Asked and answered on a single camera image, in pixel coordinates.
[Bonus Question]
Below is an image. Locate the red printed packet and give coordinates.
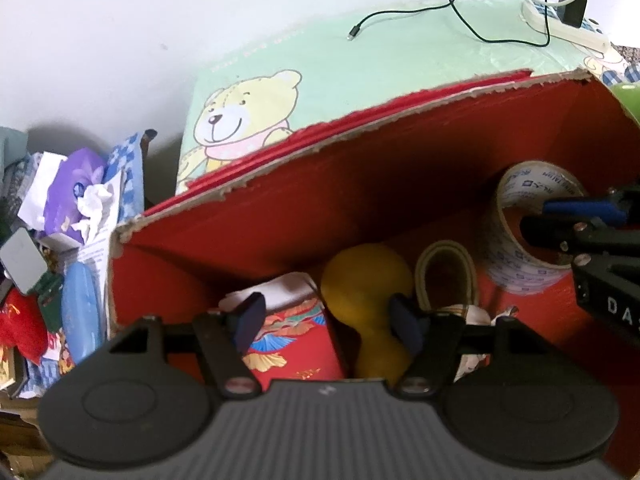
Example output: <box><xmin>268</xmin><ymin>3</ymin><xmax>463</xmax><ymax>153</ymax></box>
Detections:
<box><xmin>240</xmin><ymin>297</ymin><xmax>348</xmax><ymax>386</ymax></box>

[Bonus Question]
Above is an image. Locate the black charging cable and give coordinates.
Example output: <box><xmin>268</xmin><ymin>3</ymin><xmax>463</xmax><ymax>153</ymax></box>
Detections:
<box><xmin>346</xmin><ymin>0</ymin><xmax>583</xmax><ymax>50</ymax></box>

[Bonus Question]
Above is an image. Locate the black charger plug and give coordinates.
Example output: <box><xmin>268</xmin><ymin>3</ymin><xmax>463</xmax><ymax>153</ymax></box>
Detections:
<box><xmin>557</xmin><ymin>0</ymin><xmax>587</xmax><ymax>28</ymax></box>

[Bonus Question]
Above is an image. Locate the white power strip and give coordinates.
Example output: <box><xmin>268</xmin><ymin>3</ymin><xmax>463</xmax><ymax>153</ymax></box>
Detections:
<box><xmin>522</xmin><ymin>0</ymin><xmax>611</xmax><ymax>53</ymax></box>

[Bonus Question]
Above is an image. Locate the mint green bear printed cloth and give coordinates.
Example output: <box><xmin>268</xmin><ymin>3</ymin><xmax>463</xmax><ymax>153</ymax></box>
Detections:
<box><xmin>175</xmin><ymin>0</ymin><xmax>640</xmax><ymax>196</ymax></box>

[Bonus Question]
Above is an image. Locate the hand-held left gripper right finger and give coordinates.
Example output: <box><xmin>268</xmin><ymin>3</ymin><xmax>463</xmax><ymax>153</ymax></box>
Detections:
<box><xmin>387</xmin><ymin>292</ymin><xmax>551</xmax><ymax>401</ymax></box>

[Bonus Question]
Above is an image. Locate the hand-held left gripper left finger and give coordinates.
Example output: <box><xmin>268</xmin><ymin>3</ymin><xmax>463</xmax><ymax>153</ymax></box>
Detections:
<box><xmin>102</xmin><ymin>291</ymin><xmax>267</xmax><ymax>402</ymax></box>

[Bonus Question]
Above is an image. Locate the green round object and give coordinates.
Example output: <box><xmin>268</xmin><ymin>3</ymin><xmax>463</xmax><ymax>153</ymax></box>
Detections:
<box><xmin>611</xmin><ymin>82</ymin><xmax>640</xmax><ymax>126</ymax></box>

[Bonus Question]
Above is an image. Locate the gourd ornament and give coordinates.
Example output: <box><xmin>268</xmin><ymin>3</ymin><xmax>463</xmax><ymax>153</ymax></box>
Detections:
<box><xmin>320</xmin><ymin>244</ymin><xmax>416</xmax><ymax>378</ymax></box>

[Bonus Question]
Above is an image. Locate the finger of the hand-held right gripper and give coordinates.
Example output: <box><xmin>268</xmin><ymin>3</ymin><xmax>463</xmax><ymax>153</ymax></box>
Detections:
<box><xmin>520</xmin><ymin>212</ymin><xmax>640</xmax><ymax>264</ymax></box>
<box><xmin>542</xmin><ymin>185</ymin><xmax>640</xmax><ymax>228</ymax></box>

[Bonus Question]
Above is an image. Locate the red cloth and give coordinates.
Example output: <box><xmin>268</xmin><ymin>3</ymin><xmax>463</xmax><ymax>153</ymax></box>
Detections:
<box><xmin>0</xmin><ymin>290</ymin><xmax>51</xmax><ymax>366</ymax></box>

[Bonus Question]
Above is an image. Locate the blue checkered cloth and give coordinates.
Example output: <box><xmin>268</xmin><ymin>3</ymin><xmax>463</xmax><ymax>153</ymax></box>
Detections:
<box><xmin>107</xmin><ymin>132</ymin><xmax>146</xmax><ymax>221</ymax></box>

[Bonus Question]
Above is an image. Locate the purple tissue pack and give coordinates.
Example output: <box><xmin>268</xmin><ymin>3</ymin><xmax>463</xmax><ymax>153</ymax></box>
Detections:
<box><xmin>42</xmin><ymin>147</ymin><xmax>108</xmax><ymax>246</ymax></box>

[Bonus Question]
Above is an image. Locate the red cardboard box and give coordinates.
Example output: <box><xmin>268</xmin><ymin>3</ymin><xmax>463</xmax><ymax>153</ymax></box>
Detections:
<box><xmin>107</xmin><ymin>69</ymin><xmax>640</xmax><ymax>476</ymax></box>

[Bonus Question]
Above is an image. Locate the white card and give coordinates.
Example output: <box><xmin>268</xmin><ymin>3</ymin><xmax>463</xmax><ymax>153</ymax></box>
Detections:
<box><xmin>217</xmin><ymin>272</ymin><xmax>321</xmax><ymax>313</ymax></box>

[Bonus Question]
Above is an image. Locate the grey square mirror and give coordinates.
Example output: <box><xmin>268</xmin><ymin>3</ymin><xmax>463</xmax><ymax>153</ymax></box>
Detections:
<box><xmin>0</xmin><ymin>227</ymin><xmax>48</xmax><ymax>295</ymax></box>

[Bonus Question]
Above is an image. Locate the clear printed tape roll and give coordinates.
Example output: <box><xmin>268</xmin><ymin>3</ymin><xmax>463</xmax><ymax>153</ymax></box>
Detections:
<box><xmin>481</xmin><ymin>161</ymin><xmax>590</xmax><ymax>295</ymax></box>

